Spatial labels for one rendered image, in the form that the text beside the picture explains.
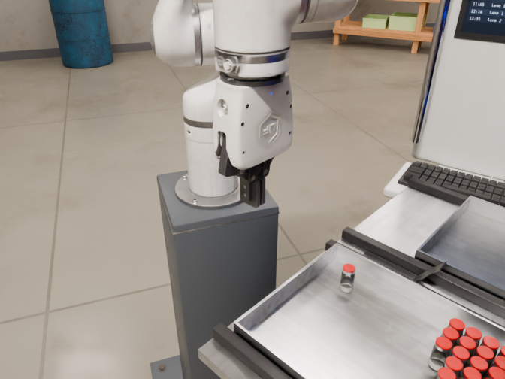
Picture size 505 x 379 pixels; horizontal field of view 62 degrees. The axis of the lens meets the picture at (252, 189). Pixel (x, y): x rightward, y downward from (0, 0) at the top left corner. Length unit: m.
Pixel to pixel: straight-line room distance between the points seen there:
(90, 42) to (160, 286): 4.26
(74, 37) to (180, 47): 5.03
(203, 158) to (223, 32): 0.52
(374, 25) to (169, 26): 6.13
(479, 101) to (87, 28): 5.06
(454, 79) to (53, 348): 1.71
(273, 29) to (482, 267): 0.60
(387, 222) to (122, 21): 5.98
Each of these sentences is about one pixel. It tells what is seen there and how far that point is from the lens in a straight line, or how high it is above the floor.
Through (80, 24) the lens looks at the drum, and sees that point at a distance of 5.83.
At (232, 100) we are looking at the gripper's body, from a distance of 0.47.
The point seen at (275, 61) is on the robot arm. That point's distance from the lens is 0.46.
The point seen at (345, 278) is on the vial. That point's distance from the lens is 0.72.
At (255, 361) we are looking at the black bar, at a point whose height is 0.90.
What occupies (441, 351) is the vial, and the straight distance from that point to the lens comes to 0.65.
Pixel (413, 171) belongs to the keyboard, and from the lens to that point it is 1.28.
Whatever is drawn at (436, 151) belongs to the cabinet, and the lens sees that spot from 1.39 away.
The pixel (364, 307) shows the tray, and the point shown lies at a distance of 0.73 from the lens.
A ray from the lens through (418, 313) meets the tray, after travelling 0.74.
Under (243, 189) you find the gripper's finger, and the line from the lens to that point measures 0.55.
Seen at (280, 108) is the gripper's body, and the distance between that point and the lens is 0.51.
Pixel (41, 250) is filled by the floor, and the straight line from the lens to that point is 2.48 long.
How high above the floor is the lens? 1.39
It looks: 30 degrees down
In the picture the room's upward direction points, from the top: straight up
